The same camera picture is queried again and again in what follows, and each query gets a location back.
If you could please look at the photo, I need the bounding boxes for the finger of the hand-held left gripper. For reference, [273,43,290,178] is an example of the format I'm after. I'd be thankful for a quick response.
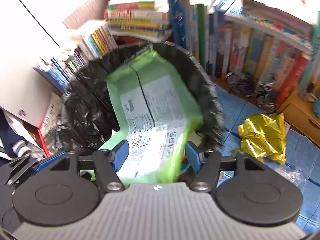
[0,154,54,187]

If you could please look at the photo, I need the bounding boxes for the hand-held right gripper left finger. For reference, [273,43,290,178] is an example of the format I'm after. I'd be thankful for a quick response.
[49,139,130,192]

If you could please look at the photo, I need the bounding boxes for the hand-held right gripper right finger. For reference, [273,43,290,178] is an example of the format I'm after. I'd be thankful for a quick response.
[184,141,266,192]

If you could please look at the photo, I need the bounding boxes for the black trash bin with liner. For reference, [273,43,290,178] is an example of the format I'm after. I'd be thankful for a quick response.
[56,42,224,155]

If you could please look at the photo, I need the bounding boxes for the green plastic bag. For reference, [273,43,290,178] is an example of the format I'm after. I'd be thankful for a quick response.
[98,49,203,183]

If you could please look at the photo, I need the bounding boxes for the large gold foil wrapper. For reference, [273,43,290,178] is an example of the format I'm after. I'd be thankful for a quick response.
[237,113,287,165]

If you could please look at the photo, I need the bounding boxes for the clear plastic wrapper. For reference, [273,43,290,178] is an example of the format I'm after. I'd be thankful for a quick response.
[274,164,308,188]

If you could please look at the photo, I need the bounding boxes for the row of leaning books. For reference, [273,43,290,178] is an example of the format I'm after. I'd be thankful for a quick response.
[34,21,118,93]

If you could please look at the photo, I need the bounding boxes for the long row of upright books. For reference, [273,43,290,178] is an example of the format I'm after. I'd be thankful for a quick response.
[167,0,313,111]

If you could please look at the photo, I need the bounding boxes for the stack of lying books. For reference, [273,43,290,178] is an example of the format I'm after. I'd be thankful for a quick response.
[104,1,173,43]

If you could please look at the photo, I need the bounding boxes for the upright books on drawer box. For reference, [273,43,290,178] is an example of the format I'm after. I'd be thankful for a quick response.
[297,17,320,98]

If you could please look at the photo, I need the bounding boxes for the dark blue striped jacket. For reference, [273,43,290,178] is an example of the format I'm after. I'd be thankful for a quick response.
[0,109,48,161]

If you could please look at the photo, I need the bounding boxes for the miniature metal bicycle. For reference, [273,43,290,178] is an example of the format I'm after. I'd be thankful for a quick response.
[225,71,277,113]

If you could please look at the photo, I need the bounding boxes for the white furniture panel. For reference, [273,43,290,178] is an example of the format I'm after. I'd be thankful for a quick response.
[0,0,68,128]

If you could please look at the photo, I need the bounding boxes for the wooden drawer box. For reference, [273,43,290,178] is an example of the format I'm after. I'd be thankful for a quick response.
[275,90,320,146]

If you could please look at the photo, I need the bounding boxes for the patterned flat book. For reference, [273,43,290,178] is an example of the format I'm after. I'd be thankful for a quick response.
[223,12,313,53]

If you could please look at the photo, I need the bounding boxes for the grid board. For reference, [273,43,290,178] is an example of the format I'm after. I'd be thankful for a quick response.
[62,0,111,31]

